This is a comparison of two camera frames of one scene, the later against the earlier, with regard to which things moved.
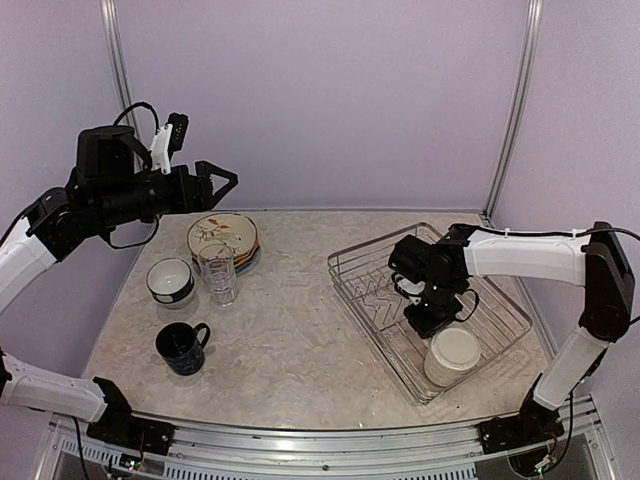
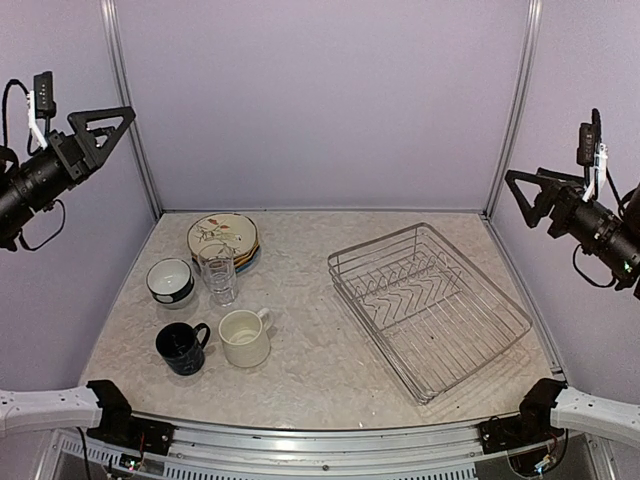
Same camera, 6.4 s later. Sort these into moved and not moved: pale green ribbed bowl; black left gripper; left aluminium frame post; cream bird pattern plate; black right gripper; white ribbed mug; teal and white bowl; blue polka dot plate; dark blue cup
Moved: white ribbed mug; black right gripper; black left gripper
Not moved: left aluminium frame post; teal and white bowl; blue polka dot plate; dark blue cup; pale green ribbed bowl; cream bird pattern plate
